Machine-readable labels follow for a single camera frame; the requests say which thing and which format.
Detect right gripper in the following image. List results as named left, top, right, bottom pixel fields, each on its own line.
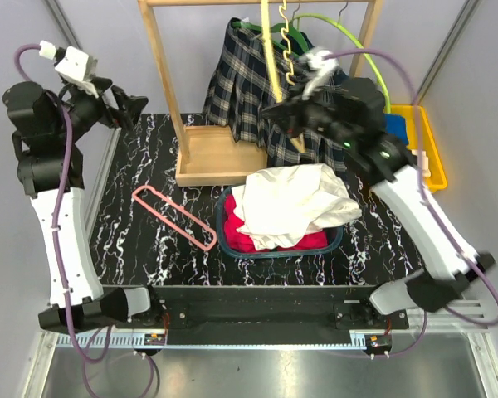
left=261, top=77, right=357, bottom=148

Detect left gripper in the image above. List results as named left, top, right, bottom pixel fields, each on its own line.
left=55, top=75, right=148, bottom=141

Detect plaid skirt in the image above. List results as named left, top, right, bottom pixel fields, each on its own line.
left=203, top=17, right=346, bottom=176

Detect pink hanger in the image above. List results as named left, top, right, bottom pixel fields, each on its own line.
left=131, top=185, right=219, bottom=251

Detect cream yellow hanger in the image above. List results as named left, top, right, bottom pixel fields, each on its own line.
left=260, top=0, right=308, bottom=154

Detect white pleated skirt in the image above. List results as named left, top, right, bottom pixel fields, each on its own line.
left=232, top=163, right=361, bottom=242

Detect dark green hanger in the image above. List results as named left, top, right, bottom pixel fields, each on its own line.
left=231, top=18, right=310, bottom=57

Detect red garment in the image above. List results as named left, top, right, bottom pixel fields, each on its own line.
left=223, top=193, right=329, bottom=254

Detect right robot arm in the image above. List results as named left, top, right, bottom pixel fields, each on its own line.
left=261, top=78, right=496, bottom=329

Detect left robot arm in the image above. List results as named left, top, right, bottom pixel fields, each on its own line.
left=2, top=78, right=163, bottom=334

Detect lime green hanger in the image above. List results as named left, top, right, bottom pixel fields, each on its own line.
left=292, top=13, right=391, bottom=114

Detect wooden clothes rack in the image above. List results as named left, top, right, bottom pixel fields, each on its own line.
left=137, top=1, right=384, bottom=187

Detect blue cloth in bin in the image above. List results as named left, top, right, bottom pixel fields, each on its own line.
left=385, top=114, right=409, bottom=146

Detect clear blue plastic basin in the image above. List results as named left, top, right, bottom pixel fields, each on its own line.
left=215, top=187, right=344, bottom=260

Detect black and white item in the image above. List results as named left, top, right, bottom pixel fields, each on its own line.
left=412, top=149, right=431, bottom=178

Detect yellow plastic bin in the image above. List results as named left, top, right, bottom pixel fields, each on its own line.
left=391, top=104, right=447, bottom=193

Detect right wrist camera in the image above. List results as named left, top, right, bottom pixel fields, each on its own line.
left=300, top=47, right=340, bottom=100

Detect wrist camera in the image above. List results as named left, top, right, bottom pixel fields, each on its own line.
left=55, top=46, right=100, bottom=99
left=300, top=47, right=340, bottom=100

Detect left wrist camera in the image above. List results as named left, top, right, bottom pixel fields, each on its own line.
left=55, top=46, right=100, bottom=99

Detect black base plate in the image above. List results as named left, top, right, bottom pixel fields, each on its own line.
left=120, top=286, right=409, bottom=349

